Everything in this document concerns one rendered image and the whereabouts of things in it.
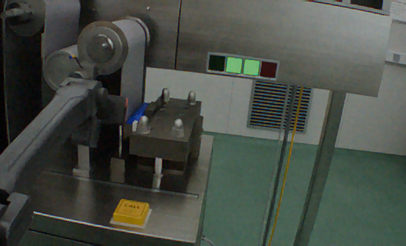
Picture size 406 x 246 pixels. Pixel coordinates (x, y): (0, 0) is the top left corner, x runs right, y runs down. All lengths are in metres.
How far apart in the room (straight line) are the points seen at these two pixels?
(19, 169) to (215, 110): 3.37
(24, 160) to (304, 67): 1.03
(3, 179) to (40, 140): 0.10
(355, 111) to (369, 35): 2.64
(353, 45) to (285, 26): 0.25
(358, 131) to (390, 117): 0.38
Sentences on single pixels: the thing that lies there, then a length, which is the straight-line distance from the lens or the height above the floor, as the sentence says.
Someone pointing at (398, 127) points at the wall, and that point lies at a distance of 4.21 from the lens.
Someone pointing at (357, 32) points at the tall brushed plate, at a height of 1.36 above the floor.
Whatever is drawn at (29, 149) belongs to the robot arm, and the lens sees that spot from 0.53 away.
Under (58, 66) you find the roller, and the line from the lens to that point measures 1.09.
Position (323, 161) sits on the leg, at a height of 0.80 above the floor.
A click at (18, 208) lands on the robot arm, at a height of 1.17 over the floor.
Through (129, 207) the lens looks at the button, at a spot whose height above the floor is 0.92.
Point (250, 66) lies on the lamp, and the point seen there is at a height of 1.19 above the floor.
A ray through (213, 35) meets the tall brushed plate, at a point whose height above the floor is 1.28.
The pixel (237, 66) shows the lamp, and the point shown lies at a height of 1.18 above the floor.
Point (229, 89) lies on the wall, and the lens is 3.72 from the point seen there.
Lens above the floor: 1.41
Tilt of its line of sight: 19 degrees down
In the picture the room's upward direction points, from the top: 6 degrees clockwise
